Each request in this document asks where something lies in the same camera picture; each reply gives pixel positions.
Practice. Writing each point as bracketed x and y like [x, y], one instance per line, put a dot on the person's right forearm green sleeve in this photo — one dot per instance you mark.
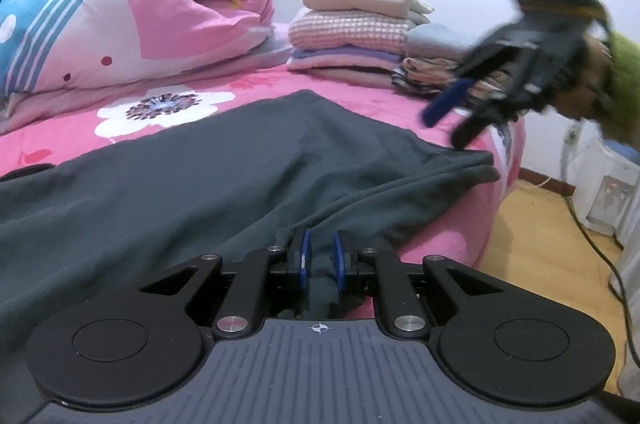
[625, 78]

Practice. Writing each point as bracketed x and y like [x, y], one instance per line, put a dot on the striped folded cloth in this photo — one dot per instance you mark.
[425, 86]

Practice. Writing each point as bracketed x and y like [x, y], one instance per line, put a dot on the pink floral bed sheet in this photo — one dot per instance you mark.
[250, 86]

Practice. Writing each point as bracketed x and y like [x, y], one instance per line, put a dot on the pink and blue quilt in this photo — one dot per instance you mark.
[175, 18]

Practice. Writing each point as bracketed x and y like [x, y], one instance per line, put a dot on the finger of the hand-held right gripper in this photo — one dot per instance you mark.
[445, 106]
[470, 128]

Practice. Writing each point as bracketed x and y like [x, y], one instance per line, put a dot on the white water dispenser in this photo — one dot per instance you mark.
[600, 184]

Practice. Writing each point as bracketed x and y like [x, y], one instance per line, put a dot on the grey folded cloth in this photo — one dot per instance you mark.
[435, 41]

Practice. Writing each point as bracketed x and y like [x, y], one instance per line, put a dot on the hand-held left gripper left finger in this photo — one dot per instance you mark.
[304, 260]

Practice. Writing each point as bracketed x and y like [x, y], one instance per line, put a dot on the dark grey garment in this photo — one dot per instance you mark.
[200, 184]

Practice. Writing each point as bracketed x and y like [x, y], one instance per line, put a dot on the person's right hand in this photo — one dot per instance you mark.
[587, 93]

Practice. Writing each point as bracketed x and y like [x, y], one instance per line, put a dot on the pink checked folded cloth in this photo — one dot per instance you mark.
[345, 31]

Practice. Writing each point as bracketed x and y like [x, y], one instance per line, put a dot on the tan folded cloth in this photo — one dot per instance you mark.
[430, 64]

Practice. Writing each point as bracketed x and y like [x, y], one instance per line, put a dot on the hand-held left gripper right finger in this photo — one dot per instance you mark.
[339, 261]

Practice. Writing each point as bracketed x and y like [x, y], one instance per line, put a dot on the white wall socket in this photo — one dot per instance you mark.
[573, 134]

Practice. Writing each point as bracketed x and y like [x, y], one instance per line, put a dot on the purple folded cloth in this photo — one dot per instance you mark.
[345, 53]

